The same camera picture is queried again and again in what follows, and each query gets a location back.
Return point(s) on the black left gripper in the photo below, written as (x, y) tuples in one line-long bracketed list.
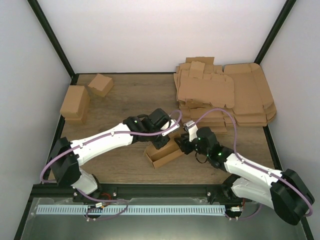
[(158, 145)]

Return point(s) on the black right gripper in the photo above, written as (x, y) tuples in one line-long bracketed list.
[(184, 147)]

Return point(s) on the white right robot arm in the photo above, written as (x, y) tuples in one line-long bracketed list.
[(283, 191)]

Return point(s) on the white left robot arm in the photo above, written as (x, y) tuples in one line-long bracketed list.
[(68, 156)]

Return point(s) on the small folded cardboard box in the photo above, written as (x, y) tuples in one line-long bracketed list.
[(101, 85)]

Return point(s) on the tall folded cardboard box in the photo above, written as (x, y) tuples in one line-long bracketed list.
[(75, 105)]

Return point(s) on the stack of flat cardboard sheets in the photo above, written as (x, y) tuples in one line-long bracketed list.
[(204, 93)]

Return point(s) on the large flat cardboard sheet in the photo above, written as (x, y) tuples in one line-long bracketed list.
[(254, 105)]

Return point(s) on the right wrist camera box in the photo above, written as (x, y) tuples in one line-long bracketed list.
[(191, 128)]

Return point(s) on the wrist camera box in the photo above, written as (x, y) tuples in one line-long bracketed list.
[(170, 127), (191, 128)]

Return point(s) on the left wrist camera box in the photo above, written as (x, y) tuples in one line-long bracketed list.
[(170, 127)]

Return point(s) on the black aluminium frame rail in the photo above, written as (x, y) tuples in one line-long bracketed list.
[(212, 192)]

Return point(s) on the light blue slotted cable duct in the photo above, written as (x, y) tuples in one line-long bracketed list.
[(199, 210)]

